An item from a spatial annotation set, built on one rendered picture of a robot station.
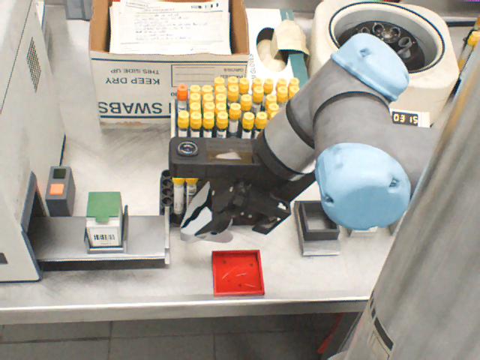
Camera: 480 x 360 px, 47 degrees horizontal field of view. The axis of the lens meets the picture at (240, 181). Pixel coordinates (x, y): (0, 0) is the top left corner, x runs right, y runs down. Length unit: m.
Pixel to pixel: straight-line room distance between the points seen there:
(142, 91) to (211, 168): 0.31
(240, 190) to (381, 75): 0.21
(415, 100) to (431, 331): 0.73
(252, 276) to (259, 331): 0.94
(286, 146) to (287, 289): 0.25
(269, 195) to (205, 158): 0.10
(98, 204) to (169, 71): 0.26
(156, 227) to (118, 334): 0.96
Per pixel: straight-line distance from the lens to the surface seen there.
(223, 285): 0.76
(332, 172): 0.46
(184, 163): 0.61
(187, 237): 0.72
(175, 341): 1.68
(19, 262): 0.74
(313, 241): 0.80
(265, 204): 0.65
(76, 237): 0.76
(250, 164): 0.62
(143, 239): 0.75
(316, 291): 0.78
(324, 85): 0.55
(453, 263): 0.23
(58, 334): 1.73
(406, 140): 0.49
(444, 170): 0.22
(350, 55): 0.54
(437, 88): 0.95
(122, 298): 0.76
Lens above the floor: 1.54
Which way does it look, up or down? 50 degrees down
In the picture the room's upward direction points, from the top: 8 degrees clockwise
